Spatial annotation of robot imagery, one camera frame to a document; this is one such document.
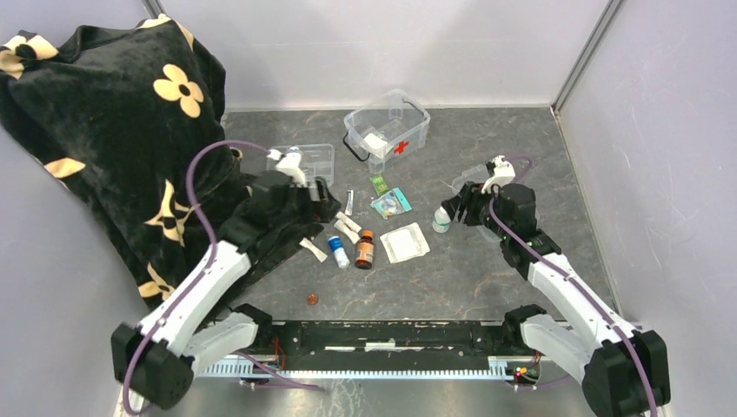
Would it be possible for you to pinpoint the clear compartment tray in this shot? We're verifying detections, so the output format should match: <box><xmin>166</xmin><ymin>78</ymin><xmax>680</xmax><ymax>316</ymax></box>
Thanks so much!
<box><xmin>274</xmin><ymin>143</ymin><xmax>335</xmax><ymax>187</ymax></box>

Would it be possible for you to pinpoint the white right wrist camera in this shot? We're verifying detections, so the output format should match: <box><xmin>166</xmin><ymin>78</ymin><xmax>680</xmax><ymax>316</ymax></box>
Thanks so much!
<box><xmin>481</xmin><ymin>156</ymin><xmax>516</xmax><ymax>195</ymax></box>

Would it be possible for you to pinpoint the small white blue tube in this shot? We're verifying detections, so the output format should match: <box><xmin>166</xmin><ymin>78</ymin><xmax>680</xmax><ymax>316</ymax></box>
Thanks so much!
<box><xmin>344</xmin><ymin>189</ymin><xmax>355</xmax><ymax>216</ymax></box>

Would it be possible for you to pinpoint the white gauze pad packet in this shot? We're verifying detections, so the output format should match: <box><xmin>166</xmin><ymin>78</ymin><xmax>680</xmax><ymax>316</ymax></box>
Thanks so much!
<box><xmin>380</xmin><ymin>222</ymin><xmax>430</xmax><ymax>264</ymax></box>

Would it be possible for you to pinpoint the teal bandage packet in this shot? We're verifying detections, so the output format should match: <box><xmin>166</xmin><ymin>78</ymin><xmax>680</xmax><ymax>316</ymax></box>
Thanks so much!
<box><xmin>371</xmin><ymin>188</ymin><xmax>412</xmax><ymax>220</ymax></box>

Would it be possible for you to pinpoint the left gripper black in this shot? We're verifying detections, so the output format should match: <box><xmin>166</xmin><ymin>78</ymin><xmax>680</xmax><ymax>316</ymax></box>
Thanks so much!
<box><xmin>272</xmin><ymin>176</ymin><xmax>342</xmax><ymax>230</ymax></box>

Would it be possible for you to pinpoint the white sachet on blanket edge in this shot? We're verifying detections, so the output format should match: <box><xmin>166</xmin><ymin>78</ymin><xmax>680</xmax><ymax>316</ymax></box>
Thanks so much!
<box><xmin>300</xmin><ymin>238</ymin><xmax>328</xmax><ymax>262</ymax></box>

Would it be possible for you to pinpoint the brown bottle orange cap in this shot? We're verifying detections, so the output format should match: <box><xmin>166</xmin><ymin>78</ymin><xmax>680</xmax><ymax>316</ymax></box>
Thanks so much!
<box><xmin>355</xmin><ymin>229</ymin><xmax>375</xmax><ymax>270</ymax></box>

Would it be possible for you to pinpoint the clear box lid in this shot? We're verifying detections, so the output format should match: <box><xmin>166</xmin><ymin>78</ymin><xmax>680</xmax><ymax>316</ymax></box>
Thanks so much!
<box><xmin>442</xmin><ymin>162</ymin><xmax>538</xmax><ymax>243</ymax></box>

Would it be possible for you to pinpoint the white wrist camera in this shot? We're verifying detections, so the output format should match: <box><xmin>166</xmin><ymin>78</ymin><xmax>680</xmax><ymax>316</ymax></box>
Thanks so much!
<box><xmin>267</xmin><ymin>147</ymin><xmax>308</xmax><ymax>188</ymax></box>
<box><xmin>481</xmin><ymin>156</ymin><xmax>516</xmax><ymax>195</ymax></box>

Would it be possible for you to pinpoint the green small medicine box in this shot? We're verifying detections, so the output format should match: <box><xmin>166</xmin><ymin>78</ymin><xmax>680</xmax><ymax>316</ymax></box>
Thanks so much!
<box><xmin>370</xmin><ymin>175</ymin><xmax>390</xmax><ymax>196</ymax></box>

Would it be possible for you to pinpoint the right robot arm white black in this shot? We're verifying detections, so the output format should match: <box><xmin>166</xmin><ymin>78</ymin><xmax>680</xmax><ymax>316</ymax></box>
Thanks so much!
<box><xmin>439</xmin><ymin>182</ymin><xmax>671</xmax><ymax>416</ymax></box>

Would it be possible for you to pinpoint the small white square pad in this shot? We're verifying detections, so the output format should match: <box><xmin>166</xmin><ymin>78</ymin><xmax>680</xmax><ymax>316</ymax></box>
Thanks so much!
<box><xmin>362</xmin><ymin>133</ymin><xmax>388</xmax><ymax>153</ymax></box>

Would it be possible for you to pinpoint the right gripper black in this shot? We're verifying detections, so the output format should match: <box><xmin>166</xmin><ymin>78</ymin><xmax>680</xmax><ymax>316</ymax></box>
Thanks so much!
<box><xmin>441</xmin><ymin>180</ymin><xmax>512</xmax><ymax>239</ymax></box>

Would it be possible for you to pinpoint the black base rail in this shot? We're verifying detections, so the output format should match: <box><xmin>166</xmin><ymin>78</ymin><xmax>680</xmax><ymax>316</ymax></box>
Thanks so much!
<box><xmin>253</xmin><ymin>320</ymin><xmax>542</xmax><ymax>373</ymax></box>

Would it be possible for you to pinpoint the black blanket with cream flowers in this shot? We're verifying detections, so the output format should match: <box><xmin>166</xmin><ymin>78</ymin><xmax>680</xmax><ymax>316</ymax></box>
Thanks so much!
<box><xmin>1</xmin><ymin>15</ymin><xmax>254</xmax><ymax>309</ymax></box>

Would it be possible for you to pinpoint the clear first aid box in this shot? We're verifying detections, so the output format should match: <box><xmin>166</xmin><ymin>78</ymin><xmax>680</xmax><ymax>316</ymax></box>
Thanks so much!
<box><xmin>342</xmin><ymin>89</ymin><xmax>431</xmax><ymax>175</ymax></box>

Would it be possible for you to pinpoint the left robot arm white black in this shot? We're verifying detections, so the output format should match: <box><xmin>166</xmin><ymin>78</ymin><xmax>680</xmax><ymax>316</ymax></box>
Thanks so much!
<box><xmin>110</xmin><ymin>170</ymin><xmax>342</xmax><ymax>410</ymax></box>

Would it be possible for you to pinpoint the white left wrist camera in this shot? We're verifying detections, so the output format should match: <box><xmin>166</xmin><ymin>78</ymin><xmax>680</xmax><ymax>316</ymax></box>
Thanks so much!
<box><xmin>267</xmin><ymin>147</ymin><xmax>308</xmax><ymax>188</ymax></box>

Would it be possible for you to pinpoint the blue white bandage roll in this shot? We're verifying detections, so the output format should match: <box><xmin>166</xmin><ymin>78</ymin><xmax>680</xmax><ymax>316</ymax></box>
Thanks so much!
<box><xmin>328</xmin><ymin>235</ymin><xmax>350</xmax><ymax>269</ymax></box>

